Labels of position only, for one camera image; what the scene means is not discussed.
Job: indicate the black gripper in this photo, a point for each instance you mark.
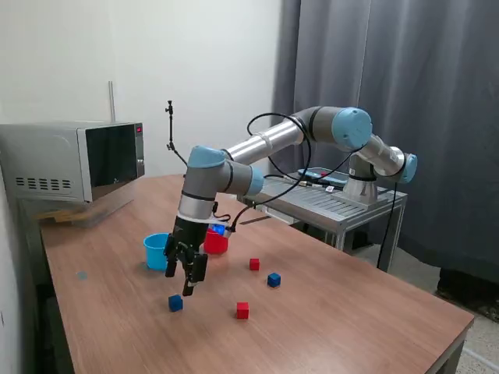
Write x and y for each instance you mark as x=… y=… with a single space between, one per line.
x=189 y=235

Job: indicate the blue cube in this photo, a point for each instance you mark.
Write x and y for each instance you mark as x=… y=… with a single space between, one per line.
x=274 y=280
x=175 y=303

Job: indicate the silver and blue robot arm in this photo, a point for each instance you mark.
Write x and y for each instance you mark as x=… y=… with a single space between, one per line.
x=273 y=136

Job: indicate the blue plastic bin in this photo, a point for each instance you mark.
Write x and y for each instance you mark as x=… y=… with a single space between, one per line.
x=154 y=253

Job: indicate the red plastic bin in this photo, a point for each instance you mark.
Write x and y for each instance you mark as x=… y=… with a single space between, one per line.
x=216 y=246

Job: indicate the red cube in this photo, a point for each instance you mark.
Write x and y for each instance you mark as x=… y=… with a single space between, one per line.
x=242 y=310
x=254 y=264

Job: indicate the dark strip on table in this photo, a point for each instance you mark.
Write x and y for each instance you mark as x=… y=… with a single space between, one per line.
x=253 y=221

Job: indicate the blue tape marker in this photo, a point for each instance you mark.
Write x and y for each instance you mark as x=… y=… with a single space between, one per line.
x=82 y=276

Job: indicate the wooden blocks under microwave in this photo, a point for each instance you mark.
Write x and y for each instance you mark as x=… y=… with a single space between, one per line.
x=58 y=217

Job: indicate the grey metal robot stand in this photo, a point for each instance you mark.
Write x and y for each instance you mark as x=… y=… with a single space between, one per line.
x=319 y=204

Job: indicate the blue teach pendant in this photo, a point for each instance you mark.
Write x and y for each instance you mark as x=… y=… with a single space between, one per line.
x=331 y=180

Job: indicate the silver microwave oven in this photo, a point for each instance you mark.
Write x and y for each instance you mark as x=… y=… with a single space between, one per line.
x=47 y=156

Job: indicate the grey curtain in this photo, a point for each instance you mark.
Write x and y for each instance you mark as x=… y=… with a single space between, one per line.
x=429 y=78

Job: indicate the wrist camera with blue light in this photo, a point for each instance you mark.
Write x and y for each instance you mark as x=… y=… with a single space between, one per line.
x=220 y=230

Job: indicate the white wall pipe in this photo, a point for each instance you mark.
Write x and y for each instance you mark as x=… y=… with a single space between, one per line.
x=111 y=101

